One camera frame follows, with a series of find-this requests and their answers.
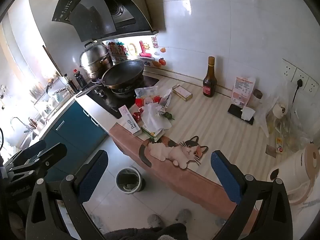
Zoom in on pink and white bag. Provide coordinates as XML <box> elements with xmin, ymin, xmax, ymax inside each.
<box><xmin>231</xmin><ymin>76</ymin><xmax>256</xmax><ymax>107</ymax></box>

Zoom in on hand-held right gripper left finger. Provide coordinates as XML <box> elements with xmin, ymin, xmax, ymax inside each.
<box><xmin>25</xmin><ymin>149</ymin><xmax>109</xmax><ymax>240</ymax></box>

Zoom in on clear plastic bags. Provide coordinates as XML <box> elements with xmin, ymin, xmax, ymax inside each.
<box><xmin>255</xmin><ymin>80</ymin><xmax>320</xmax><ymax>150</ymax></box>

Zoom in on dark soy sauce bottle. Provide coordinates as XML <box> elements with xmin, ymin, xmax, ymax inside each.
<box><xmin>64</xmin><ymin>74</ymin><xmax>80</xmax><ymax>94</ymax></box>
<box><xmin>73</xmin><ymin>69</ymin><xmax>88</xmax><ymax>87</ymax></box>

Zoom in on red and white sugar bag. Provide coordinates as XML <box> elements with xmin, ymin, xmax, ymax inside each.
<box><xmin>135</xmin><ymin>85</ymin><xmax>173</xmax><ymax>110</ymax></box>

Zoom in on white wall socket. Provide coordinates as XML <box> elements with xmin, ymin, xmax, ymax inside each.
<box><xmin>282</xmin><ymin>59</ymin><xmax>297</xmax><ymax>76</ymax></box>
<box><xmin>292</xmin><ymin>68</ymin><xmax>310</xmax><ymax>87</ymax></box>
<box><xmin>306</xmin><ymin>76</ymin><xmax>320</xmax><ymax>93</ymax></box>

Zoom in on black power plug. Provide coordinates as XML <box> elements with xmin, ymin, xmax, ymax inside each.
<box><xmin>290</xmin><ymin>79</ymin><xmax>304</xmax><ymax>105</ymax></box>

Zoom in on steel faucet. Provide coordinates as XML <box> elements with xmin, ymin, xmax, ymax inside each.
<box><xmin>10</xmin><ymin>116</ymin><xmax>31</xmax><ymax>133</ymax></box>

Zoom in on black range hood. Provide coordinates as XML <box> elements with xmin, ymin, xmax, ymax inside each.
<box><xmin>52</xmin><ymin>0</ymin><xmax>159</xmax><ymax>43</ymax></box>

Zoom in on black wok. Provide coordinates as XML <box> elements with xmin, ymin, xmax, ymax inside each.
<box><xmin>75</xmin><ymin>59</ymin><xmax>145</xmax><ymax>98</ymax></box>

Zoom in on white electric kettle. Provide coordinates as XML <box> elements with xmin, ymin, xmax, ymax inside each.
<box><xmin>267</xmin><ymin>142</ymin><xmax>320</xmax><ymax>205</ymax></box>

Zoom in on round trash bin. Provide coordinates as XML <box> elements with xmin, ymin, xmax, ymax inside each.
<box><xmin>116</xmin><ymin>167</ymin><xmax>146</xmax><ymax>195</ymax></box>

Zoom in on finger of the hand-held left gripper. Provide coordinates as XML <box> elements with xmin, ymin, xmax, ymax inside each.
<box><xmin>9</xmin><ymin>143</ymin><xmax>68</xmax><ymax>180</ymax></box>
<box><xmin>4</xmin><ymin>139</ymin><xmax>47</xmax><ymax>167</ymax></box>

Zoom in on brown square card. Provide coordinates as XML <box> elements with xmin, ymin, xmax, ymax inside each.
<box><xmin>265</xmin><ymin>145</ymin><xmax>277</xmax><ymax>158</ymax></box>

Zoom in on white toothpaste box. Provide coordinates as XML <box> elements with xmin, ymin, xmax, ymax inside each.
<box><xmin>119</xmin><ymin>106</ymin><xmax>140</xmax><ymax>137</ymax></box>

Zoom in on red wrapper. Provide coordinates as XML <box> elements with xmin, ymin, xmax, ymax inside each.
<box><xmin>132</xmin><ymin>110</ymin><xmax>144</xmax><ymax>123</ymax></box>

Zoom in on steel dish rack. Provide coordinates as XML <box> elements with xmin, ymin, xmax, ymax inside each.
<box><xmin>27</xmin><ymin>76</ymin><xmax>73</xmax><ymax>110</ymax></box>

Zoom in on small beige box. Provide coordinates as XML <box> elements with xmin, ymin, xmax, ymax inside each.
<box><xmin>172</xmin><ymin>84</ymin><xmax>193</xmax><ymax>102</ymax></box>

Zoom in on brown glass bottle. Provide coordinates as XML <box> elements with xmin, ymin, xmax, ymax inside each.
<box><xmin>202</xmin><ymin>56</ymin><xmax>217</xmax><ymax>98</ymax></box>

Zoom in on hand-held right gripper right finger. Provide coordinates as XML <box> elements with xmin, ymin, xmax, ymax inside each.
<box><xmin>210</xmin><ymin>150</ymin><xmax>293</xmax><ymax>240</ymax></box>

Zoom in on white paper roll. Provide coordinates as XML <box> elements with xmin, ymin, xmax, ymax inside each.
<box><xmin>272</xmin><ymin>102</ymin><xmax>288</xmax><ymax>118</ymax></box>

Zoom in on colourful wall decoration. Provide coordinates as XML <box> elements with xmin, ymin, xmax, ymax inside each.
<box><xmin>107</xmin><ymin>39</ymin><xmax>151</xmax><ymax>63</ymax></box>

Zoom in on blue kitchen cabinet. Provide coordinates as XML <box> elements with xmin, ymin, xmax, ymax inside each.
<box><xmin>35</xmin><ymin>101</ymin><xmax>108</xmax><ymax>183</ymax></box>

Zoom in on steel steamer pot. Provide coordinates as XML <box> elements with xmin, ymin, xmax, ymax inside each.
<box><xmin>79</xmin><ymin>42</ymin><xmax>114</xmax><ymax>80</ymax></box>

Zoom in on black phone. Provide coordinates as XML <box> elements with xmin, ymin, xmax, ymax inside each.
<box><xmin>227</xmin><ymin>104</ymin><xmax>255</xmax><ymax>126</ymax></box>

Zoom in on small white tissue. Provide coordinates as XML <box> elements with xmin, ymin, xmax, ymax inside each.
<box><xmin>240</xmin><ymin>106</ymin><xmax>256</xmax><ymax>122</ymax></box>

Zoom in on black gas stove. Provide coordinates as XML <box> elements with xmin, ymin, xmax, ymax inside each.
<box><xmin>82</xmin><ymin>76</ymin><xmax>160</xmax><ymax>119</ymax></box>

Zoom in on green and white box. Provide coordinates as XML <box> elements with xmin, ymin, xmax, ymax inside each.
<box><xmin>141</xmin><ymin>126</ymin><xmax>165</xmax><ymax>142</ymax></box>

